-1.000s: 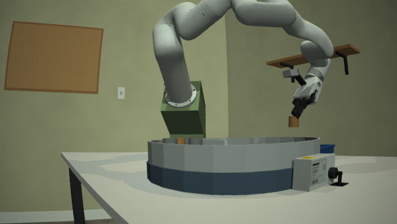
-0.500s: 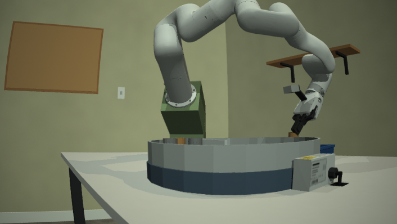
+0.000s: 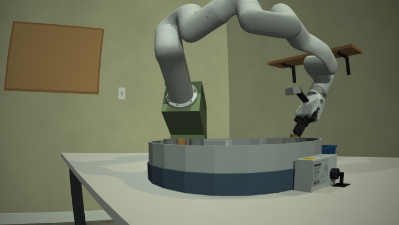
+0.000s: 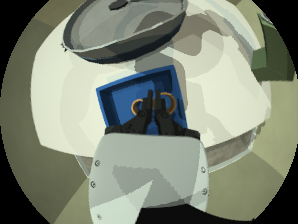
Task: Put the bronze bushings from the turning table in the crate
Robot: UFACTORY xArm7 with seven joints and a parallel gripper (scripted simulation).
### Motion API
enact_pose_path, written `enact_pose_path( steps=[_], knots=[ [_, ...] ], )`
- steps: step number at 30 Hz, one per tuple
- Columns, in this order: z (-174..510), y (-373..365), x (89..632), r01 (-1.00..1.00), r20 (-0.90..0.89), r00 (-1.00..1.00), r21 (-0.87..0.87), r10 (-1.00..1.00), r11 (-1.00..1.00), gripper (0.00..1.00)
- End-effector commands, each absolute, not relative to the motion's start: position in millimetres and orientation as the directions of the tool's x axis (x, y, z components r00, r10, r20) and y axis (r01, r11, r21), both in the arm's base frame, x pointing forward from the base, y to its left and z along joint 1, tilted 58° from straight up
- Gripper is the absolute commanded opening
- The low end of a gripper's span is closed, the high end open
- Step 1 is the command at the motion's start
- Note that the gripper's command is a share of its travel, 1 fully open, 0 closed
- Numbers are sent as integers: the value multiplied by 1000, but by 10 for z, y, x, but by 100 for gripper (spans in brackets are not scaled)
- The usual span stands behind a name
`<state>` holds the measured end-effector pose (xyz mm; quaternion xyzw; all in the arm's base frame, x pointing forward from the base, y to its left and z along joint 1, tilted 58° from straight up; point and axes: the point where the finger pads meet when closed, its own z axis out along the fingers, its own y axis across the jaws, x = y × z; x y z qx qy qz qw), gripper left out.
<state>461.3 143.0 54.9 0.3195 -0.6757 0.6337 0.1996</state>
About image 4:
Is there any bronze bushing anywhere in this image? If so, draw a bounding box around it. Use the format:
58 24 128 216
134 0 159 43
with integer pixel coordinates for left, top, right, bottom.
131 99 143 115
153 92 176 114

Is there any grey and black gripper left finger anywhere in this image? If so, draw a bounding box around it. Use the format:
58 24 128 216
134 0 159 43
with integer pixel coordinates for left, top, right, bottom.
104 90 153 135

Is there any blue plastic crate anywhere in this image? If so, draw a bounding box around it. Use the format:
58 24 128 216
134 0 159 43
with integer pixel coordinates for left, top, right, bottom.
96 65 188 128

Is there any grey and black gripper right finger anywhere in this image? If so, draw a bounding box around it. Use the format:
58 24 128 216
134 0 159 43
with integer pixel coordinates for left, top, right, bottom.
154 90 200 140

